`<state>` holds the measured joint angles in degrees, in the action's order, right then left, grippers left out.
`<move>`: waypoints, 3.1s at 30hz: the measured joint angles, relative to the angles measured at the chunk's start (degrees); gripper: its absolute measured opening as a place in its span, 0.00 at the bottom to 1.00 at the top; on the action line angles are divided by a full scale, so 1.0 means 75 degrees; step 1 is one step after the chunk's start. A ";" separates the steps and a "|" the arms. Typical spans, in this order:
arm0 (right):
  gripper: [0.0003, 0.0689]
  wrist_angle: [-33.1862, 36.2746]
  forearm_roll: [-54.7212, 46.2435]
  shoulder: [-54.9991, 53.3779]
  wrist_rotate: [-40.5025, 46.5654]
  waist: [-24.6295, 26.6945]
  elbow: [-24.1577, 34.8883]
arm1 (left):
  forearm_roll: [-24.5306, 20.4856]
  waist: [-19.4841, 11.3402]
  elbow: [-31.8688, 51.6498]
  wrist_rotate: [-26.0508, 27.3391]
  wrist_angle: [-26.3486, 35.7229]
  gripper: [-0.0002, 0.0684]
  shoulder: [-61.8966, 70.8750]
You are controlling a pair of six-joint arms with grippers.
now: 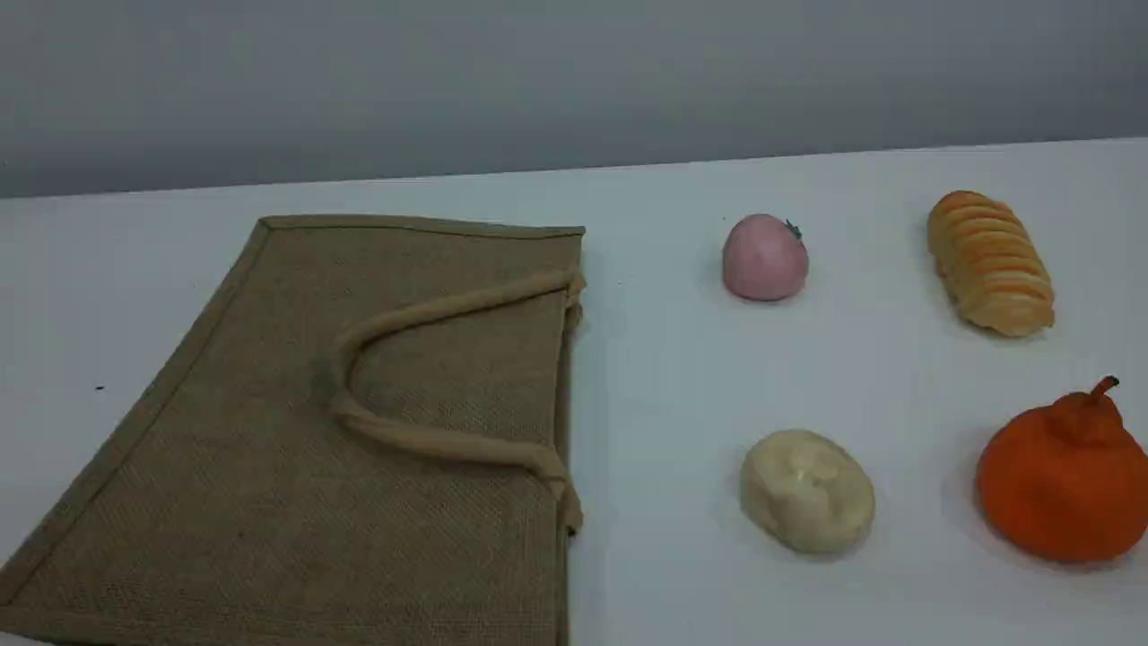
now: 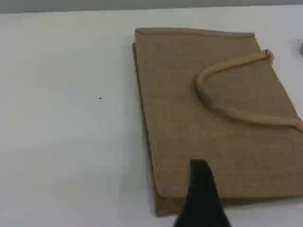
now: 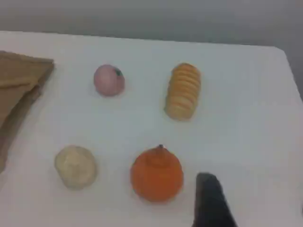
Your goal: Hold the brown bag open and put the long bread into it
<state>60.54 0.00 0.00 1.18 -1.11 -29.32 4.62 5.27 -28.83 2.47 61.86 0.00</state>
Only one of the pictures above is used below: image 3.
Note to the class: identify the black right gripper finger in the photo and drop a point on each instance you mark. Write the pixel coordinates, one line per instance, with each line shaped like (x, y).
(210, 203)
(302, 209)

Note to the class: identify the brown jute tote bag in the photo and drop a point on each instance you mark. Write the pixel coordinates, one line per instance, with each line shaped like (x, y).
(14, 71)

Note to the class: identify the orange tangerine toy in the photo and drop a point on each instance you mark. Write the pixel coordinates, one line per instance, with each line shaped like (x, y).
(156, 177)

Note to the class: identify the cream steamed bun toy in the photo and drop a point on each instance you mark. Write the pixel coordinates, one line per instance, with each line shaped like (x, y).
(75, 168)

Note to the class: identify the pink peach toy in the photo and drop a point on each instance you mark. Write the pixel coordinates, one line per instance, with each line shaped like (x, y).
(109, 81)

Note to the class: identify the long ridged bread loaf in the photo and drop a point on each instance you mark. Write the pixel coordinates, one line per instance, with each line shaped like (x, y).
(183, 92)

